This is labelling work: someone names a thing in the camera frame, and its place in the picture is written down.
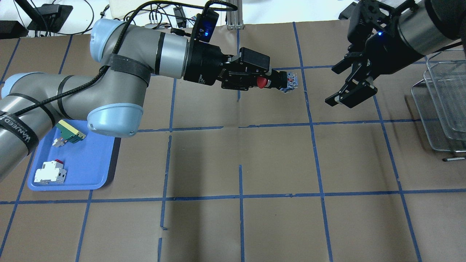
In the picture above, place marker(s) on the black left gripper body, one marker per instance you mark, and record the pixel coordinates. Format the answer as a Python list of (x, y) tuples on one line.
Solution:
[(204, 65)]

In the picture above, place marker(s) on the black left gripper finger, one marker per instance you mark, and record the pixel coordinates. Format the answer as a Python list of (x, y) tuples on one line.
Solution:
[(280, 82)]

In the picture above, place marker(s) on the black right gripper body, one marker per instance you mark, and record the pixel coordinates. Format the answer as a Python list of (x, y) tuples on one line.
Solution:
[(382, 51)]

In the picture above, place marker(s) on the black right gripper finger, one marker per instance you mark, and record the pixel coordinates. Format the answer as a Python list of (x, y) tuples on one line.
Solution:
[(345, 95), (365, 90)]

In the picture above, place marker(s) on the red emergency stop button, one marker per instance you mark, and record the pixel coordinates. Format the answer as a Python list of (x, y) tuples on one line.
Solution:
[(262, 81)]

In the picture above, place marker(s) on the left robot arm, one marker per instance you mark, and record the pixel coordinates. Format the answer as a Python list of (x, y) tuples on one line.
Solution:
[(112, 101)]

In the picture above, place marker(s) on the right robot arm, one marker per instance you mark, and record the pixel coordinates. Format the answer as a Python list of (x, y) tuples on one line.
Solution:
[(429, 26)]

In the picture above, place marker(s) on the green yellow terminal block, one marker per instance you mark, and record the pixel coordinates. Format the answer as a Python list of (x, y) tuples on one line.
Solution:
[(68, 134)]

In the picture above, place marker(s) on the blue plastic tray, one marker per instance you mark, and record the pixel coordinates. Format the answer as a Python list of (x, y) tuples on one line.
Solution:
[(90, 164)]

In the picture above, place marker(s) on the black stand base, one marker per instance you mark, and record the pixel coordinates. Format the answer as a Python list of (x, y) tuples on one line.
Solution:
[(49, 17)]

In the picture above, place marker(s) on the white circuit breaker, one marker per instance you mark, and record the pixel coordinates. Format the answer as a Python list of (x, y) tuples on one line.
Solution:
[(51, 172)]

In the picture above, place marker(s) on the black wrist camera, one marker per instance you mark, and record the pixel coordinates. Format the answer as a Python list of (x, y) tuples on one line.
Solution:
[(205, 25)]

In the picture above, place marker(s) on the aluminium frame post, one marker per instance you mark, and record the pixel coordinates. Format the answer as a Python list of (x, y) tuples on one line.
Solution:
[(234, 19)]

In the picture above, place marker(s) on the wire mesh shelf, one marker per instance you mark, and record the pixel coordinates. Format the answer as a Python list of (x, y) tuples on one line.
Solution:
[(440, 100)]

